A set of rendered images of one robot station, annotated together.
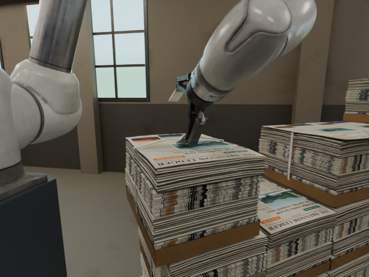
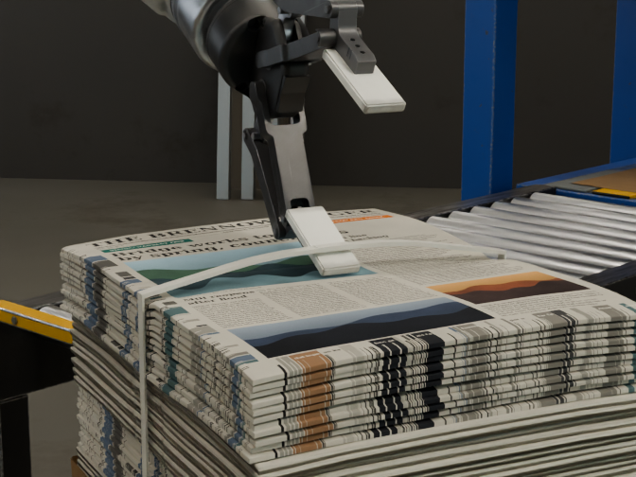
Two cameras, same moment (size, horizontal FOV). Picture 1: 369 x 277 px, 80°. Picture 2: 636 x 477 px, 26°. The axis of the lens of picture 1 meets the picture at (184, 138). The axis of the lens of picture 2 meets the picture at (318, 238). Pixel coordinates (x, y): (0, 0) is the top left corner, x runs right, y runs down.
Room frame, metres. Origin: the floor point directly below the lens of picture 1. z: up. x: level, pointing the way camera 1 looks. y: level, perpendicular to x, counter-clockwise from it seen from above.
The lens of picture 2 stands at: (1.60, -0.05, 1.29)
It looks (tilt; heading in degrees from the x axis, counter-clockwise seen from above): 12 degrees down; 177
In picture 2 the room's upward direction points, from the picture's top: straight up
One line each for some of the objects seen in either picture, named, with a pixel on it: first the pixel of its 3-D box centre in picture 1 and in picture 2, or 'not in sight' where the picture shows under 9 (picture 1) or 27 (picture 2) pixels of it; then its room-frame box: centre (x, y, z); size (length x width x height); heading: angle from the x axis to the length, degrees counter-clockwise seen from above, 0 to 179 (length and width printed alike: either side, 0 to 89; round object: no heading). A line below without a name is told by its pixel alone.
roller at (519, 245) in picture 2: not in sight; (512, 254); (-0.63, 0.39, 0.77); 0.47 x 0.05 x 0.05; 44
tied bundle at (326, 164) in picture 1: (314, 157); not in sight; (0.91, -0.55, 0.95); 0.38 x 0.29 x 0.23; 22
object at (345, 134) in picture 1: (321, 129); not in sight; (0.90, -0.56, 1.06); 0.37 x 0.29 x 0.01; 22
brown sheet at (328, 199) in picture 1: (313, 177); not in sight; (0.90, -0.55, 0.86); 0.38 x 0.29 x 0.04; 22
